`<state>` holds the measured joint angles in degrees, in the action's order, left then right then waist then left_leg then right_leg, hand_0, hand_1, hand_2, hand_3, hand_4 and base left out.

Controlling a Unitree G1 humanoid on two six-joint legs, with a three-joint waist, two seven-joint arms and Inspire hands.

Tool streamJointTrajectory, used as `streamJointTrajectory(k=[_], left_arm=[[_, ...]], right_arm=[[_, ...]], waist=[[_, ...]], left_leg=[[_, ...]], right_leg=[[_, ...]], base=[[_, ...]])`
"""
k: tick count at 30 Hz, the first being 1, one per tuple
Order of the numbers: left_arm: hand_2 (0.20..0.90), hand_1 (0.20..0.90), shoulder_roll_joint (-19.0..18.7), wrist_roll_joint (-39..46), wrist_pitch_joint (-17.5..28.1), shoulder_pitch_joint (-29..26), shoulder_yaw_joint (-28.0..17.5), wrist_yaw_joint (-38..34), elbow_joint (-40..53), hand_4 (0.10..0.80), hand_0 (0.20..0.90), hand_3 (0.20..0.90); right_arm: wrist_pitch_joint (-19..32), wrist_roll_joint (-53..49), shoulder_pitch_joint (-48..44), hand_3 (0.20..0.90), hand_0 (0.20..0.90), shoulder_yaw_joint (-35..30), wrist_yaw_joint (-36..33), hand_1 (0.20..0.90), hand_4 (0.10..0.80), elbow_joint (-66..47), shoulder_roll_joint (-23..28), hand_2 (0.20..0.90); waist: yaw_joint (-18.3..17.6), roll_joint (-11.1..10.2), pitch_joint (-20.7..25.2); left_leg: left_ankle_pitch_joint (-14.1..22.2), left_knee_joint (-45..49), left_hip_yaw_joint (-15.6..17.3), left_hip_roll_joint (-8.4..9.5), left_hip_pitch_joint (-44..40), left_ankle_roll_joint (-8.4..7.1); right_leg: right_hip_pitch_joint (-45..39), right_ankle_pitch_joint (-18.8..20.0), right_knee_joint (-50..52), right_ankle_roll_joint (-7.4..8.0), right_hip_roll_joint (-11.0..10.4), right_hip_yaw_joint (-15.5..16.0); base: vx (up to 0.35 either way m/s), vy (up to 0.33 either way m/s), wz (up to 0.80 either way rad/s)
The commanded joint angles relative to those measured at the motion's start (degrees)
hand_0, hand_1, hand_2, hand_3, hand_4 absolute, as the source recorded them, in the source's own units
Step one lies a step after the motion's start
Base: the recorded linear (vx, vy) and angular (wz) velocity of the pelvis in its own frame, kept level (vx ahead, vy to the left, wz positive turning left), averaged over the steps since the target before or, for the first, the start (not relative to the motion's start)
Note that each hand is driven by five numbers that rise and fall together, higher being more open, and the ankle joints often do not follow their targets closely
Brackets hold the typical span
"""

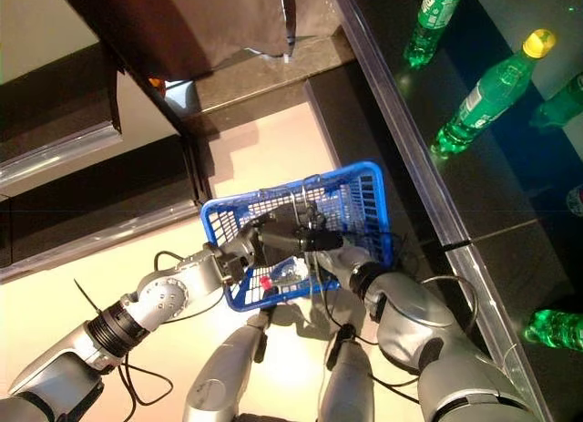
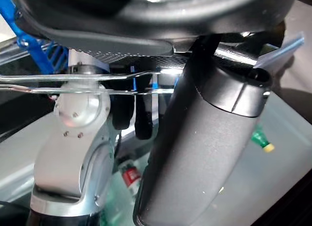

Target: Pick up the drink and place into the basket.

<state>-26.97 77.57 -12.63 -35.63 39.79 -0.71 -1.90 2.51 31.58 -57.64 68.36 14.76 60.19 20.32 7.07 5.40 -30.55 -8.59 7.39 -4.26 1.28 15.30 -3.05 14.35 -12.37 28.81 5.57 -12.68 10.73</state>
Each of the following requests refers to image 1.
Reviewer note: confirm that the silver robot leg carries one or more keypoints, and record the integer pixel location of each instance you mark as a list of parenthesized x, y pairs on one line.
[(223, 376), (346, 381)]

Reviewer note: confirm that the black drink shelf clear rail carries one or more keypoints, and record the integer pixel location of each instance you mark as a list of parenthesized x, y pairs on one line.
[(478, 189)]

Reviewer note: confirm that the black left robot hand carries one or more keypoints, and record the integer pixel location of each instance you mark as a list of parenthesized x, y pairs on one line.
[(278, 221)]

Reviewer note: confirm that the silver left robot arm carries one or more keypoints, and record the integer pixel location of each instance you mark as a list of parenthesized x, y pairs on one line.
[(164, 299)]

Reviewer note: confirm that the black shelf base plinth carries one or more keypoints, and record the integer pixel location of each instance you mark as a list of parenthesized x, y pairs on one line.
[(346, 121)]

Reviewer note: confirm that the blue plastic shopping basket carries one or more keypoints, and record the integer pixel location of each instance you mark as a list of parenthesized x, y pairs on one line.
[(273, 188)]

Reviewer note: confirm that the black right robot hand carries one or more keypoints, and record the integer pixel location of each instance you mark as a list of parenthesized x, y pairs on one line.
[(309, 242)]

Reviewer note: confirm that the silver left robot leg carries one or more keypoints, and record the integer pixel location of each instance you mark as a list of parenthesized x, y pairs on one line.
[(223, 376)]

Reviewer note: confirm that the green soda bottle yellow cap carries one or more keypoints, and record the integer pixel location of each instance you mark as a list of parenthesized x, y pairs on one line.
[(496, 89), (555, 328), (562, 105), (432, 21)]

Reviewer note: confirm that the small orange object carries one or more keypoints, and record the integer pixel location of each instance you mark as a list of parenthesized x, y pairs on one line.
[(157, 82)]

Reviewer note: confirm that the black side shelf unit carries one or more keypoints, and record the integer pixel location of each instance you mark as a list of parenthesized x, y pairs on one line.
[(91, 203)]

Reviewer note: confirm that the brown fabric curtain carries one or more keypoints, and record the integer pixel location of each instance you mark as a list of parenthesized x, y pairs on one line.
[(205, 21)]

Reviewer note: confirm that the water bottle red label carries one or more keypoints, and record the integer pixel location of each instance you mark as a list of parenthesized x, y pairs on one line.
[(289, 271)]

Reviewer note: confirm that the silver right robot leg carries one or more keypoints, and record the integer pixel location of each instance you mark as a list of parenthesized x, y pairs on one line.
[(346, 381)]

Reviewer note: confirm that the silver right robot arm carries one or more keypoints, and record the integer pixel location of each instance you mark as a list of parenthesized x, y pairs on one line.
[(410, 312)]

